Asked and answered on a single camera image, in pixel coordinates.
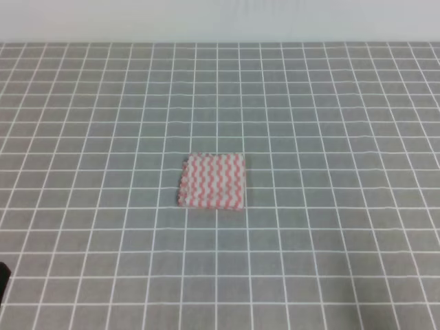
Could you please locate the pink white wavy towel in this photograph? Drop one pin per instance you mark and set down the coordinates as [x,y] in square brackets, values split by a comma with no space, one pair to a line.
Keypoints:
[213,181]

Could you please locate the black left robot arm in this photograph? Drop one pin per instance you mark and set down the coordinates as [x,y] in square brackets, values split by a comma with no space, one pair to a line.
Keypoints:
[5,274]

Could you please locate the grey grid tablecloth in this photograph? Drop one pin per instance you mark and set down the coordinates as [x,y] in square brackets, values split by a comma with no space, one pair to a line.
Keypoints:
[340,226]

